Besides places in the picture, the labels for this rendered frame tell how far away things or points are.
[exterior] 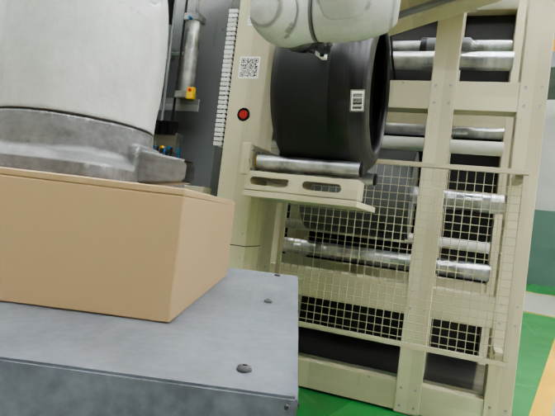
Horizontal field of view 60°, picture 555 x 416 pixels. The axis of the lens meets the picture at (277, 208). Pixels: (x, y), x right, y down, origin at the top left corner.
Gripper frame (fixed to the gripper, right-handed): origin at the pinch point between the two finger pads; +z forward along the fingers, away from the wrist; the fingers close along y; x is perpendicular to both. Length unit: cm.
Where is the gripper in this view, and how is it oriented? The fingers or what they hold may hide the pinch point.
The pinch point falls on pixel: (321, 51)
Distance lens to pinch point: 138.7
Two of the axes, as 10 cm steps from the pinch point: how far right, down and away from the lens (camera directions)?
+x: -0.7, 9.9, 1.2
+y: -9.4, -1.1, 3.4
